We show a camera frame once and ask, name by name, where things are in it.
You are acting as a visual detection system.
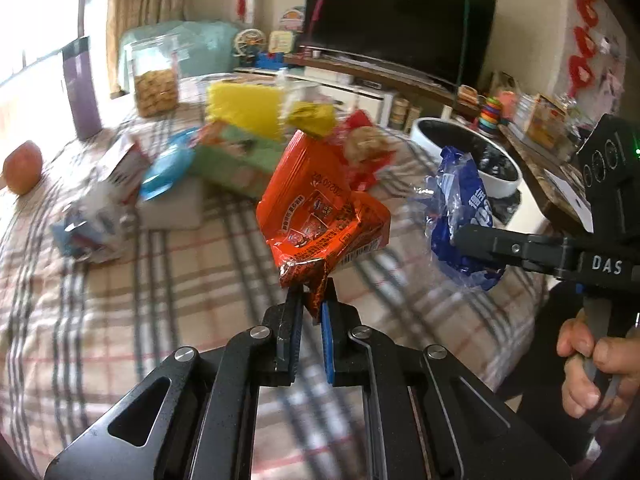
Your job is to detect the blue tissue pack wrapper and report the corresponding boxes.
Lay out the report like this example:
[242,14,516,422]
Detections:
[409,146,504,292]

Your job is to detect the orange red snack bag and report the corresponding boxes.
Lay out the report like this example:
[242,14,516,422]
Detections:
[256,130,390,320]

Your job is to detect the white foam block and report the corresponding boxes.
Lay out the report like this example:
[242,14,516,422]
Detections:
[138,177,204,230]

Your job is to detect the white red bag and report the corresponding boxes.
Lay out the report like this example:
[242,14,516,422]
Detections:
[343,126,390,166]

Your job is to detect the green cardboard box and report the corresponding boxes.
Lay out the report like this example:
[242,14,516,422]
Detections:
[190,120,284,200]

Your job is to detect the yellow plastic bag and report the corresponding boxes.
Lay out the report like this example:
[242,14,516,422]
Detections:
[206,80,284,141]

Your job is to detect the black white trash bin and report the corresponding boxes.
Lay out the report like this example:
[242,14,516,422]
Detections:
[408,116,524,201]

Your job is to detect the right hand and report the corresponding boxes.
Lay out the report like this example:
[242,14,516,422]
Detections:
[556,309,640,419]

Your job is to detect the brown marble side counter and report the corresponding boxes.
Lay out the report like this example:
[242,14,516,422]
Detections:
[500,126,587,235]

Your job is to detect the colourful box on counter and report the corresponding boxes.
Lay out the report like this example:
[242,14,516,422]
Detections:
[524,93,565,151]

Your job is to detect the plaid checkered tablecloth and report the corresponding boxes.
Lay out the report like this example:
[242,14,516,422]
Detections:
[1,79,548,476]

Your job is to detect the white tv cabinet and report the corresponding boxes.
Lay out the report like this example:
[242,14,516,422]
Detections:
[238,67,454,133]

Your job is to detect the black television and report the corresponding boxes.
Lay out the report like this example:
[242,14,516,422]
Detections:
[303,0,496,86]

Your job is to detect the toy telephone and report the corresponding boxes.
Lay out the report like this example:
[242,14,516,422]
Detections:
[268,30,296,54]

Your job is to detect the toy ferris wheel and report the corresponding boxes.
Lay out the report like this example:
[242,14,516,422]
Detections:
[233,28,267,58]

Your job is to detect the clear jar with cookies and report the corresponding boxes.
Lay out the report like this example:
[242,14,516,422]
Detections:
[131,36,179,118]

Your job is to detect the teal covered furniture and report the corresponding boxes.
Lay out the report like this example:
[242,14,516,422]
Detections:
[117,21,240,92]

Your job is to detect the purple thermos bottle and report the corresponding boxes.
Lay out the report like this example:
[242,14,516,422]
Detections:
[61,36,102,141]

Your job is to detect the rainbow stacking ring toy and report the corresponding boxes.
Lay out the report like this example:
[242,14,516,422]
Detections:
[477,96,503,134]

